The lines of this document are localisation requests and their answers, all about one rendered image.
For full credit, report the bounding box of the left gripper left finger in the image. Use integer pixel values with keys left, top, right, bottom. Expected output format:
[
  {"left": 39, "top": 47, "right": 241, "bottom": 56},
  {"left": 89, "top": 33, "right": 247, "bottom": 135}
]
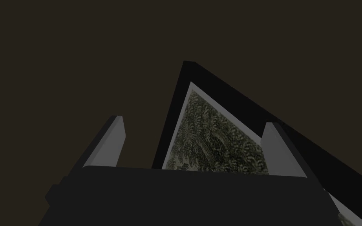
[{"left": 73, "top": 115, "right": 126, "bottom": 171}]

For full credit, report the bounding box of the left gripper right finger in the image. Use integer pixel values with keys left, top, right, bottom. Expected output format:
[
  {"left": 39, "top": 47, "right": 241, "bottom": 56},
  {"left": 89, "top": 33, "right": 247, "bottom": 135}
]
[{"left": 260, "top": 122, "right": 320, "bottom": 179}]

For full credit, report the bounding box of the black framed leaf picture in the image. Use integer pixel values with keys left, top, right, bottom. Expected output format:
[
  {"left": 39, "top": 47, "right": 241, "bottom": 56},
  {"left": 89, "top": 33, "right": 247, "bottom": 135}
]
[{"left": 151, "top": 60, "right": 362, "bottom": 226}]

